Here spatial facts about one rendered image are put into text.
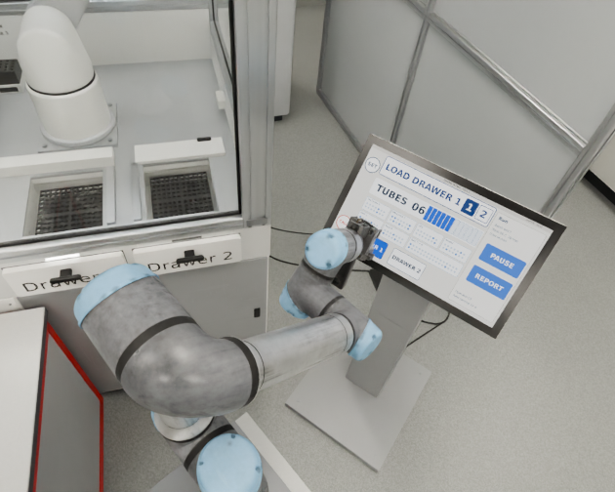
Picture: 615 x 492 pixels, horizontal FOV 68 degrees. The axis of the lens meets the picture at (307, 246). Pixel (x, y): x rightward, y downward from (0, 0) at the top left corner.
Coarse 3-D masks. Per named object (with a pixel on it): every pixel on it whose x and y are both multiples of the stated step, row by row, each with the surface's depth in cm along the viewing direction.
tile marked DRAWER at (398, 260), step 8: (392, 256) 118; (400, 256) 118; (408, 256) 117; (392, 264) 119; (400, 264) 118; (408, 264) 117; (416, 264) 116; (424, 264) 116; (408, 272) 117; (416, 272) 116
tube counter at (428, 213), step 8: (416, 200) 115; (416, 208) 115; (424, 208) 115; (432, 208) 114; (416, 216) 116; (424, 216) 115; (432, 216) 114; (440, 216) 113; (448, 216) 113; (432, 224) 114; (440, 224) 113; (448, 224) 113; (456, 224) 112; (464, 224) 111; (448, 232) 113; (456, 232) 112; (464, 232) 111; (472, 232) 111; (480, 232) 110; (464, 240) 112; (472, 240) 111
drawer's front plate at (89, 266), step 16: (96, 256) 120; (112, 256) 120; (16, 272) 115; (32, 272) 117; (48, 272) 118; (80, 272) 122; (96, 272) 123; (16, 288) 120; (32, 288) 121; (48, 288) 123; (64, 288) 125
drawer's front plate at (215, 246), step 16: (192, 240) 126; (208, 240) 126; (224, 240) 127; (240, 240) 129; (144, 256) 123; (160, 256) 125; (176, 256) 127; (208, 256) 130; (224, 256) 132; (240, 256) 134; (160, 272) 130
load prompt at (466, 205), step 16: (384, 176) 118; (400, 176) 116; (416, 176) 115; (432, 192) 114; (448, 192) 112; (464, 192) 111; (448, 208) 112; (464, 208) 111; (480, 208) 110; (496, 208) 108; (480, 224) 110
